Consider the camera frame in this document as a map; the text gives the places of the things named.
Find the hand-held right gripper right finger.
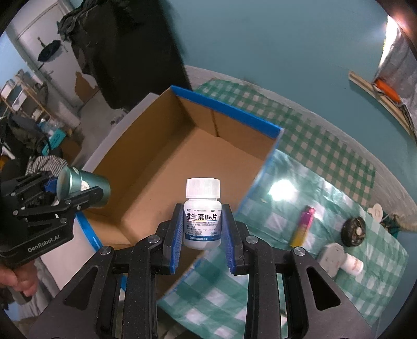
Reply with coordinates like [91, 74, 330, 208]
[221, 203, 375, 339]

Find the white pill bottle blue label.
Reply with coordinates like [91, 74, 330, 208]
[183, 178, 224, 251]

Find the black hanging cloth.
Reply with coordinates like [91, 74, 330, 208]
[71, 0, 193, 111]

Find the wooden plank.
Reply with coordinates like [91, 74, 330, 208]
[348, 71, 417, 141]

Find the white octagonal pill organizer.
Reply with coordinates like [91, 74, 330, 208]
[368, 203, 387, 218]

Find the cardboard box blue rim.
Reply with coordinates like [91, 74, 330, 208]
[76, 85, 285, 302]

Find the teal box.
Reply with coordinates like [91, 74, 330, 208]
[41, 129, 67, 155]

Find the wooden shelving rack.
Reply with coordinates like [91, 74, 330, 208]
[0, 68, 74, 137]

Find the black round wheel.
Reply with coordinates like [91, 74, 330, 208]
[340, 217, 366, 246]

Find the dark clothes pile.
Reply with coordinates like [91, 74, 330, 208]
[0, 114, 62, 183]

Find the black umbrella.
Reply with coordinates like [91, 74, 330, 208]
[37, 39, 62, 62]

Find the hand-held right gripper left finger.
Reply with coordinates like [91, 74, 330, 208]
[28, 203, 185, 339]

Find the orange tool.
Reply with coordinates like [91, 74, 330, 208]
[375, 78, 401, 101]

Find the striped cloth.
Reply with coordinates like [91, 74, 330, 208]
[26, 156, 67, 177]

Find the person's left hand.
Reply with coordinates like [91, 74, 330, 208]
[0, 260, 38, 297]

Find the green checkered tablecloth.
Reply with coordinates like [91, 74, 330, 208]
[156, 78, 409, 339]

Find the white earbud case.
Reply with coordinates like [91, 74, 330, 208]
[317, 243, 345, 271]

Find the pink and gold packet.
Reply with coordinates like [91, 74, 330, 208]
[290, 205, 316, 247]

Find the small white bottle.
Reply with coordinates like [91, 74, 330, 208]
[340, 252, 365, 275]

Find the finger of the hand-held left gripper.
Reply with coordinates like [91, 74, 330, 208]
[0, 172, 59, 200]
[13, 186, 105, 226]

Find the silver foil sheet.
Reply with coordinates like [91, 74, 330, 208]
[375, 16, 417, 131]

